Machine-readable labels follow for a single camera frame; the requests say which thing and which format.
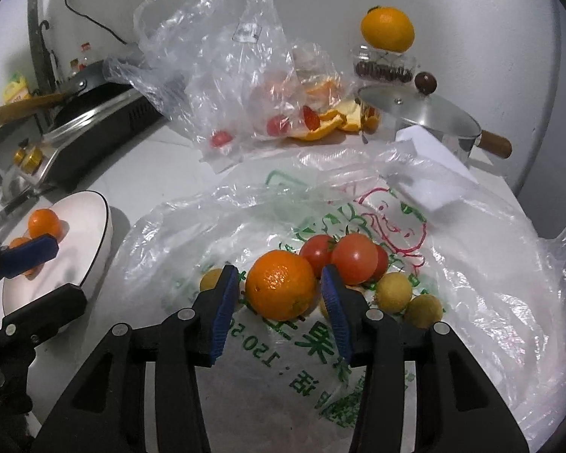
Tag steel pot with wooden handle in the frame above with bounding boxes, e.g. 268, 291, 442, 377
357, 72, 512, 171

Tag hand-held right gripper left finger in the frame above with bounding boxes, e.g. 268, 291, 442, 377
31, 264, 240, 453

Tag white plate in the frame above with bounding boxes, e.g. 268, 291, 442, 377
1, 191, 113, 336

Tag kitchen knife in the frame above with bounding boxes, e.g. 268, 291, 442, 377
0, 184, 52, 237

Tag clear plastic bag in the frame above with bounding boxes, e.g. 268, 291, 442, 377
103, 0, 359, 171

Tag black umbrella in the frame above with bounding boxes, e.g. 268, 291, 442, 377
37, 19, 60, 90

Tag orange peel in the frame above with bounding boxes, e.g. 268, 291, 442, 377
288, 78, 380, 142

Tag large orange with leaf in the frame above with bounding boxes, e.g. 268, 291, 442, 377
361, 6, 415, 52

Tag yellow detergent bottle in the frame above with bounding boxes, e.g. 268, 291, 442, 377
4, 72, 33, 105

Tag induction cooker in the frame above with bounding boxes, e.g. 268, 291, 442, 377
14, 87, 168, 187

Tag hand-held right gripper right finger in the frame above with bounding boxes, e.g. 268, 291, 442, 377
321, 264, 531, 453

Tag white folded paper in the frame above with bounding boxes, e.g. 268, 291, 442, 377
394, 125, 479, 211

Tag black power cable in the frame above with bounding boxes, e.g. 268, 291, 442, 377
65, 0, 137, 50

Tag clear box of dark fruit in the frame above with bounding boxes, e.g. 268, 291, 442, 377
350, 45, 418, 83

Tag black wok with wooden handle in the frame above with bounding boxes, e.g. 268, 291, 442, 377
0, 59, 142, 128

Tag printed plastic bag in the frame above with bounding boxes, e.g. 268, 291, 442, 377
118, 144, 566, 442

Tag grey pipe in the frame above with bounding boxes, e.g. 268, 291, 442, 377
27, 0, 60, 95

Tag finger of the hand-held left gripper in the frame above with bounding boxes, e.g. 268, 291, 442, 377
0, 235, 60, 288
2, 283, 88, 349

